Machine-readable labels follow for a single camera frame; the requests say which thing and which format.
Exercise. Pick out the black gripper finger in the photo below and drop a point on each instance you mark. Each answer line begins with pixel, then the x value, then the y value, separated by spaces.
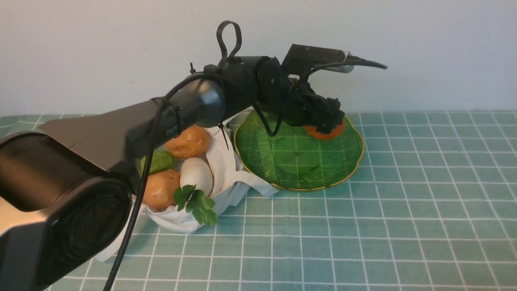
pixel 330 129

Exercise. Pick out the green checkered tablecloth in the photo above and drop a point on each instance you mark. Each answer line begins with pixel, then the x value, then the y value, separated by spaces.
pixel 432 207

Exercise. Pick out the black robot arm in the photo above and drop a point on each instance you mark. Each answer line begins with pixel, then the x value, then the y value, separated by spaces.
pixel 68 190

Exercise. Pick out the brown potato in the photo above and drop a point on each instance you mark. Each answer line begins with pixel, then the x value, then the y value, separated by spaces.
pixel 160 189
pixel 192 142

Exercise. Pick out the green vegetable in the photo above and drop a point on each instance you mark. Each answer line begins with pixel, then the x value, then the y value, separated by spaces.
pixel 162 161

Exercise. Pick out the white radish with leaves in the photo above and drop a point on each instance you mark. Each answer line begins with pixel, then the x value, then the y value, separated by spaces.
pixel 192 196

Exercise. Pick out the green leaf-shaped glass plate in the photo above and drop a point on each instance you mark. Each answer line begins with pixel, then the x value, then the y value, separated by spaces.
pixel 295 160

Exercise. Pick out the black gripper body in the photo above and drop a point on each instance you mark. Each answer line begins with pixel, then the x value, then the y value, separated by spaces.
pixel 305 108

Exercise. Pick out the brown potato at front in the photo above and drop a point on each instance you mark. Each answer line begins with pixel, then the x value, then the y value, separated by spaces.
pixel 160 189

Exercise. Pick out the white cloth tote bag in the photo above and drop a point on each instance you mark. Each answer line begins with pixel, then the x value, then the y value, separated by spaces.
pixel 231 184

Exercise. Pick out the brown potato at back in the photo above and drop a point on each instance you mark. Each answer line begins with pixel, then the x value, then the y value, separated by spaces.
pixel 192 142

